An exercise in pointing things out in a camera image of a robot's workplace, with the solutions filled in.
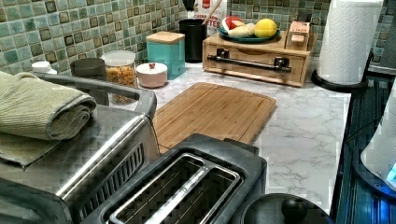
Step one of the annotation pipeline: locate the wooden spoon handle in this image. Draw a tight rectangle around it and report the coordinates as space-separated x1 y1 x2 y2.
202 0 222 25

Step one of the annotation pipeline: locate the white lidded jar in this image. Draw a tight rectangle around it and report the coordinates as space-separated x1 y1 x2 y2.
32 61 57 75

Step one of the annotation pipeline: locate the small wooden card box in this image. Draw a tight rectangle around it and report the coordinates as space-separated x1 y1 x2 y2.
285 21 311 50

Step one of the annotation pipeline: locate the teal canister wooden lid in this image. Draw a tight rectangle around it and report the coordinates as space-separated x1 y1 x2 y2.
146 31 186 80

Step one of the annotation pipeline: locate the black pot lid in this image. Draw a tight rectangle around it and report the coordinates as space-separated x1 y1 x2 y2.
240 193 335 224

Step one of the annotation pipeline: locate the wooden drawer box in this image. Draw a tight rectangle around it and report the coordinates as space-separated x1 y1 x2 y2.
203 31 317 87

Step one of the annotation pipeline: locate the pink bowl white lid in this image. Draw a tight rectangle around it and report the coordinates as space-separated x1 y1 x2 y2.
136 63 168 88

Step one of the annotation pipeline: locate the clear pasta jar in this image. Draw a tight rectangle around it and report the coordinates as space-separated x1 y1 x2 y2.
101 50 137 88

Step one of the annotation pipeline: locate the stainless steel toaster oven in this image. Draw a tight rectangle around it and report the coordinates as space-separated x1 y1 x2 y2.
1 74 160 224

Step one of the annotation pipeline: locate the teal fruit plate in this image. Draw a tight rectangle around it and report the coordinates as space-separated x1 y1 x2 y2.
218 29 280 44

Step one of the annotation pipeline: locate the black paper towel holder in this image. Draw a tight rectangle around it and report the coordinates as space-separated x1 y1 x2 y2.
311 51 374 93

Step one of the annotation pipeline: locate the red and white fruit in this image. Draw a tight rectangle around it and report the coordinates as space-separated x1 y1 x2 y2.
220 16 244 33

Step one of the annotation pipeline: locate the white food box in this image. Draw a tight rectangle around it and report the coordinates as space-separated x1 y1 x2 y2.
188 0 228 35

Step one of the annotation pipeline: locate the dark grey jar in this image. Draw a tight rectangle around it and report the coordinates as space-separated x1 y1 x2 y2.
70 58 109 105

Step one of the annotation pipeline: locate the black utensil cup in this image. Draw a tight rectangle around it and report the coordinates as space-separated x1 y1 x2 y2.
178 19 206 63

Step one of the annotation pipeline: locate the bamboo cutting board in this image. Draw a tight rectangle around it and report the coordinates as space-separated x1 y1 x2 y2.
153 82 276 153

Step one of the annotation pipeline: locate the white paper towel roll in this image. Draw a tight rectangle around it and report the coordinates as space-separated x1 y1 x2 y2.
317 0 384 85

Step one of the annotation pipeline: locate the green towel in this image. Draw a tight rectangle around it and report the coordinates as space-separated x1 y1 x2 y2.
0 72 96 166

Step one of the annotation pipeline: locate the yellow lemon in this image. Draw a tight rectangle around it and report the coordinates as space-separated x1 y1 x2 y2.
254 19 277 38

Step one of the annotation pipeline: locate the black two-slot toaster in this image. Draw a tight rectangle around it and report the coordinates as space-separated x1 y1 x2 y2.
79 133 266 224

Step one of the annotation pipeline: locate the pale potato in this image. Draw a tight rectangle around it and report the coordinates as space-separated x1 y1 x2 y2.
228 23 255 37

